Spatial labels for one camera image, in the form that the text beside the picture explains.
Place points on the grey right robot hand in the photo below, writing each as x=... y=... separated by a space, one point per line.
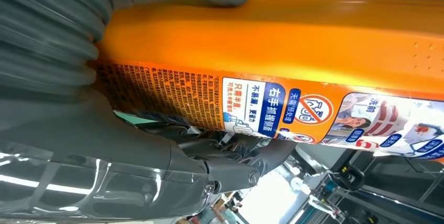
x=86 y=167

